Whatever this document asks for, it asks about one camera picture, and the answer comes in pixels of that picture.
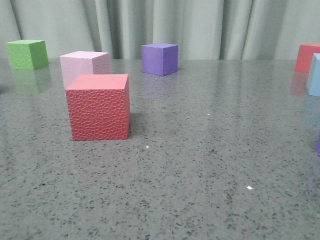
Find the light blue foam cube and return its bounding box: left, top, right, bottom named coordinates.
left=306, top=53, right=320, bottom=97

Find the purple foam cube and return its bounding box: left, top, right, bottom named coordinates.
left=141, top=43, right=179, bottom=76

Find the large red textured cube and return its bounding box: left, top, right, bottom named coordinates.
left=65, top=74, right=131, bottom=141

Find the pink foam cube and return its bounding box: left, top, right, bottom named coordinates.
left=60, top=51, right=111, bottom=89

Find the grey-green curtain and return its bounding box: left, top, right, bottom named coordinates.
left=0, top=0, right=320, bottom=60

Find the green foam cube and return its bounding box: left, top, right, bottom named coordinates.
left=5, top=39, right=49, bottom=70

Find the purple cube at right edge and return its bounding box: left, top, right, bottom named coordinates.
left=315, top=136, right=320, bottom=153

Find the red foam cube far right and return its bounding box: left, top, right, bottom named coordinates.
left=294, top=42, right=320, bottom=73

